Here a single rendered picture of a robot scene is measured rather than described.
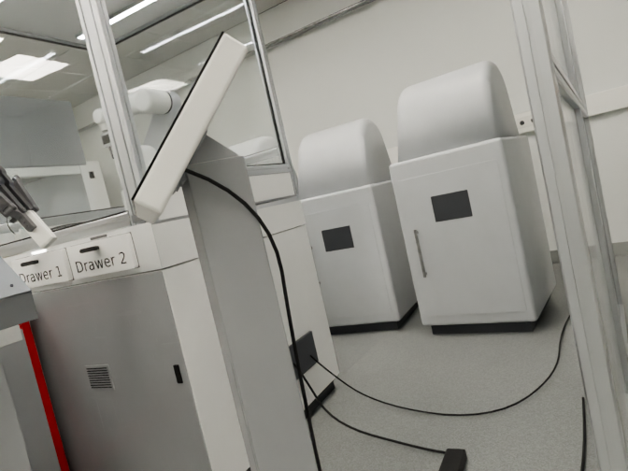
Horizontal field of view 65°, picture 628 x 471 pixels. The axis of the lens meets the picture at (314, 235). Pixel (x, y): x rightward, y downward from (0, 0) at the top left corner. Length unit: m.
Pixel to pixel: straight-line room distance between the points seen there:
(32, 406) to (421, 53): 3.71
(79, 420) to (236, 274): 1.21
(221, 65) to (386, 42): 3.80
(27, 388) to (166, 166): 1.39
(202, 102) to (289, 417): 0.64
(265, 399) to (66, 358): 1.09
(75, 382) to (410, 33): 3.65
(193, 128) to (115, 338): 1.09
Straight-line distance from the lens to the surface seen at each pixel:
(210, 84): 0.83
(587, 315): 0.86
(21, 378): 2.05
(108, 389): 1.88
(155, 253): 1.55
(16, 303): 1.45
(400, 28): 4.56
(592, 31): 4.25
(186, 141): 0.81
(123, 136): 1.59
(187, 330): 1.60
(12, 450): 1.51
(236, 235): 0.99
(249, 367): 1.02
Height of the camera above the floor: 0.90
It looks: 4 degrees down
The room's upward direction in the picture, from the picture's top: 13 degrees counter-clockwise
